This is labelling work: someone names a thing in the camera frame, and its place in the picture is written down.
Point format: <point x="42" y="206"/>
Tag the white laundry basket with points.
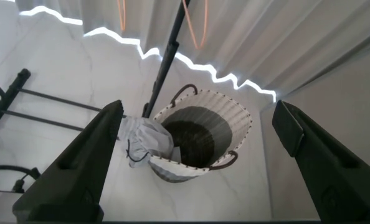
<point x="222" y="112"/>

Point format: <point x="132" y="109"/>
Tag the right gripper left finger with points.
<point x="76" y="174"/>

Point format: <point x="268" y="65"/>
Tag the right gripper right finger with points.
<point x="337" y="180"/>

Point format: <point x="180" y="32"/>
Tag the black clothes rack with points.
<point x="167" y="59"/>

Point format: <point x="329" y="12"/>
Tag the pale grey shorts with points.
<point x="147" y="137"/>

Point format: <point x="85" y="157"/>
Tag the white curtain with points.
<point x="266" y="40"/>

